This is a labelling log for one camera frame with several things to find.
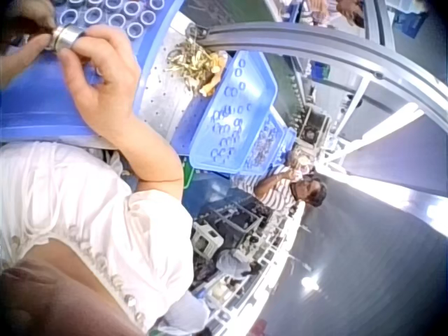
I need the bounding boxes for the person's left hand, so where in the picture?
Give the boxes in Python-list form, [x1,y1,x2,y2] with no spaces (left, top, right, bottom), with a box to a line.
[0,0,59,89]

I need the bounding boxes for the person's right hand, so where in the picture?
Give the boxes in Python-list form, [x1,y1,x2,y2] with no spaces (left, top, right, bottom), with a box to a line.
[57,24,141,140]

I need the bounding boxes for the silver metal ring part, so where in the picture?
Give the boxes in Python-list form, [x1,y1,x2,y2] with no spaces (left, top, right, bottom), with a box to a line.
[50,23,88,53]

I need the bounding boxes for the large dark blue tray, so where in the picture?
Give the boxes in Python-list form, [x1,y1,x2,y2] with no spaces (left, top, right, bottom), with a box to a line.
[0,0,186,141]

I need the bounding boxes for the pile of brass metal parts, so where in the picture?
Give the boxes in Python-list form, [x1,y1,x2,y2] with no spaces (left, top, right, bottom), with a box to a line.
[166,37,228,98]

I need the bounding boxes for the blue perforated plastic mat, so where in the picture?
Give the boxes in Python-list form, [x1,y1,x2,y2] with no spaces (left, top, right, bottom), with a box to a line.
[170,93,211,159]

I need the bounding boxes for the green plastic bin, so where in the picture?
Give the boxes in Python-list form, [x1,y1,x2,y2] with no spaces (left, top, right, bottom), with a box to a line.
[181,163,195,190]

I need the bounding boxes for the scattered blue rubber rings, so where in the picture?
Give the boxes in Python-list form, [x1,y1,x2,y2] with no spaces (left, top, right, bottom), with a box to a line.
[209,58,253,165]

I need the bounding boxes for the light blue plastic tray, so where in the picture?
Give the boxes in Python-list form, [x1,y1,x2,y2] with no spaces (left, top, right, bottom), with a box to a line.
[188,50,279,175]

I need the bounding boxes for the blue tray of metal parts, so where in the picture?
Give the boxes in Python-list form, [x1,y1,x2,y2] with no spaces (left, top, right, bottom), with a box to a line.
[244,108,298,176]

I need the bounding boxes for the white plastic crate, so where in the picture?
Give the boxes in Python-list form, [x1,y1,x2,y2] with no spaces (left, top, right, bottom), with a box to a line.
[190,223,225,260]

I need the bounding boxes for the small blue crate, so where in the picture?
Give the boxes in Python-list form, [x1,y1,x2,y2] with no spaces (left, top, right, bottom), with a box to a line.
[309,61,332,81]

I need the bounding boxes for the long ceiling light strip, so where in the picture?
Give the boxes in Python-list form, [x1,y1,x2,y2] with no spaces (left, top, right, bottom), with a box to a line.
[314,100,425,169]

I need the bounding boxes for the rows of grey ring parts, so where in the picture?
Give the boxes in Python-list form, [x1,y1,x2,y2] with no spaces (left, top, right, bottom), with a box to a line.
[55,0,166,40]

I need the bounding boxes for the grey metal workstation frame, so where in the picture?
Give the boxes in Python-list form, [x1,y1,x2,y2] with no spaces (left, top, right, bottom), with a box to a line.
[194,20,448,118]

